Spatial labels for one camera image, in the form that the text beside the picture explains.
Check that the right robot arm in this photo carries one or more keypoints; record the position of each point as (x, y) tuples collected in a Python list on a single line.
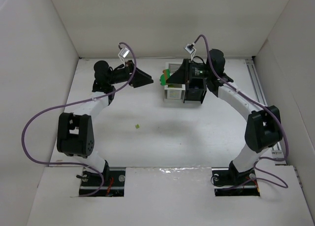
[(262, 131)]

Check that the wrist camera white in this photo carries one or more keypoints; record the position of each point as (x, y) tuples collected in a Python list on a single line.
[(190, 48), (123, 54)]

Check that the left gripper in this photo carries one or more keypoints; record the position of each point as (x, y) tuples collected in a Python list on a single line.
[(133, 73)]

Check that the white slotted container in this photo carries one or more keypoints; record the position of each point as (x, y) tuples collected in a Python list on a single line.
[(173, 94)]

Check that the green rounded brick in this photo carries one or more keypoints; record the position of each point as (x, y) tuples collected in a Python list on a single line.
[(162, 80)]

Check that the green rectangular lego brick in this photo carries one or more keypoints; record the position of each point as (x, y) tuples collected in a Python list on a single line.
[(166, 72)]

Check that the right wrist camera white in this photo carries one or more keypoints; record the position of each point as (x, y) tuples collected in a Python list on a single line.
[(190, 48)]

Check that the brown lego plate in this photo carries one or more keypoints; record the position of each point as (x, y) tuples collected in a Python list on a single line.
[(166, 78)]

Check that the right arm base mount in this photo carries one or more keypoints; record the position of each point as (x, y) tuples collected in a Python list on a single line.
[(226, 185)]

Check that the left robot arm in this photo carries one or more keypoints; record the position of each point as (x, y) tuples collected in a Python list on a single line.
[(75, 137)]

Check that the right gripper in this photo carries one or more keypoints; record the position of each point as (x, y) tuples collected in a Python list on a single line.
[(186, 72)]

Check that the black slotted container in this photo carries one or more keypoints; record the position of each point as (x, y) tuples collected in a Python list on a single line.
[(199, 96)]

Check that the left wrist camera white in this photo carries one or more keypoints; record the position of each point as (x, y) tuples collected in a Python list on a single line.
[(123, 54)]

